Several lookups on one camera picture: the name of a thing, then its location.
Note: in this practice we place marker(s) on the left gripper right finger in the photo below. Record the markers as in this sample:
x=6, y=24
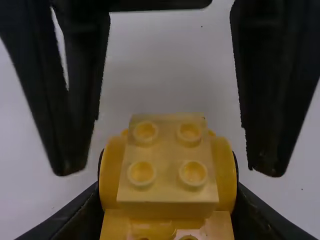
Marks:
x=265, y=220

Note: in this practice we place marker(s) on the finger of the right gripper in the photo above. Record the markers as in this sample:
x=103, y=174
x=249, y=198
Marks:
x=275, y=87
x=82, y=75

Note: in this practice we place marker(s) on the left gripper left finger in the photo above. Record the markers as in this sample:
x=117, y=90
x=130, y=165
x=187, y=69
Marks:
x=75, y=220

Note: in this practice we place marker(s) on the yellow toy car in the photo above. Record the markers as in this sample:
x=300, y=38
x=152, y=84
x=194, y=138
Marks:
x=167, y=180

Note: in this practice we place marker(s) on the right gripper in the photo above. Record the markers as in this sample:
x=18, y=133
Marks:
x=160, y=4

